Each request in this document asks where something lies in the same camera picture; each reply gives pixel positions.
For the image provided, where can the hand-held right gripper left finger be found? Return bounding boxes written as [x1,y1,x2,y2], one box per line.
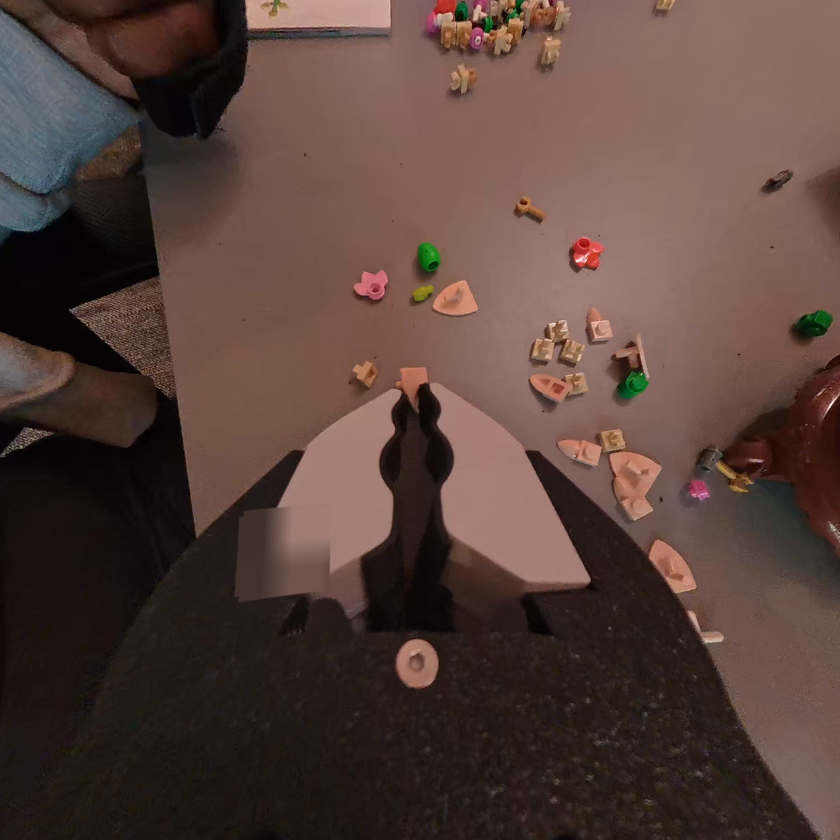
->
[280,386,417,630]

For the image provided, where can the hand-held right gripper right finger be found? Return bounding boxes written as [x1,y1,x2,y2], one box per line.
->
[417,382,593,630]

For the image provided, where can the peach petal brick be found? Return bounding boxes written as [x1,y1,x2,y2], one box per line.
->
[613,478,655,522]
[647,539,697,595]
[396,367,429,412]
[608,451,663,500]
[431,280,479,319]

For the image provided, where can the person's left forearm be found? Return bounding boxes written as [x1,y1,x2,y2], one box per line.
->
[0,0,142,232]

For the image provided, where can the grey desk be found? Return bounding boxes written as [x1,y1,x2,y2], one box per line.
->
[141,0,840,840]

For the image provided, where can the person's left hand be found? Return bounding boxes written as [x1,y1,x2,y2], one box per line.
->
[62,0,224,101]

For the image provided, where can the flower instruction booklet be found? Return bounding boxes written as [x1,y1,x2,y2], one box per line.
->
[245,0,393,40]

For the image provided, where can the cluster of tan square bricks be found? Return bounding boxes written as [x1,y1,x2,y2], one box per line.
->
[529,319,589,397]

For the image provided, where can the tan stick brick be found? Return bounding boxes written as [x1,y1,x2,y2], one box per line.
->
[614,332,651,382]

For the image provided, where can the grey gold pin brick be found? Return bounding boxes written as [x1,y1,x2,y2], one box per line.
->
[696,445,756,494]

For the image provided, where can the heap of mixed small bricks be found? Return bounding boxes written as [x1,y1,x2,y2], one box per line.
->
[425,0,573,94]

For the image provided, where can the person's legs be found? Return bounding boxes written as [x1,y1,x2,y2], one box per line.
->
[0,331,198,840]

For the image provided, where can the toy brick potted plant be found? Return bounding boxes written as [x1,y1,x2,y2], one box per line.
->
[724,357,840,559]

